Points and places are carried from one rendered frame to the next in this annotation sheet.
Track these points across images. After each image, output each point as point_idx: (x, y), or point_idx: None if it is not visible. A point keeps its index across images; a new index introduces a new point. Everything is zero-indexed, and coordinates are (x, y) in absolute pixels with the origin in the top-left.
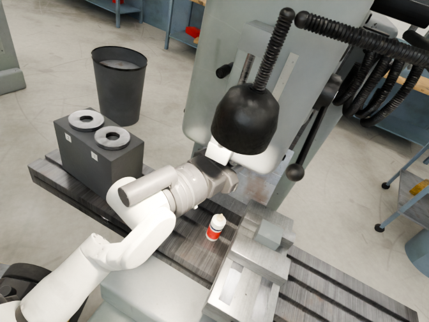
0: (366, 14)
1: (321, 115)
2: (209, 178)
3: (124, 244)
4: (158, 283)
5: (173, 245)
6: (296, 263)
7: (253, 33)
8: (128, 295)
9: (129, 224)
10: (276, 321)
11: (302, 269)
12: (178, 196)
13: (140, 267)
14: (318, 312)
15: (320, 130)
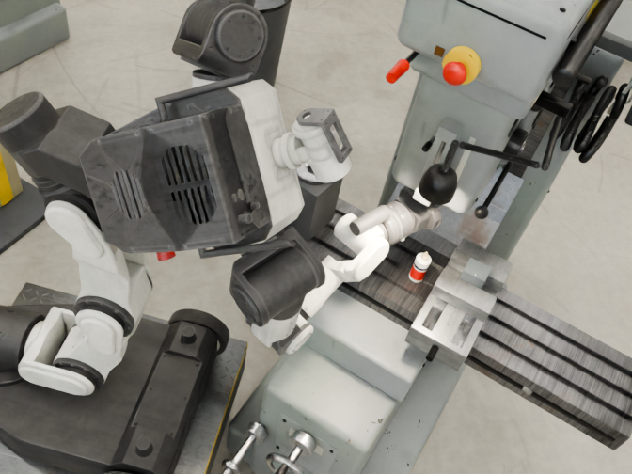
0: (513, 120)
1: (508, 165)
2: (415, 215)
3: (356, 260)
4: (358, 323)
5: (374, 283)
6: (513, 311)
7: (445, 132)
8: (331, 329)
9: (356, 248)
10: (481, 360)
11: (518, 317)
12: (390, 229)
13: (339, 307)
14: (527, 355)
15: (552, 155)
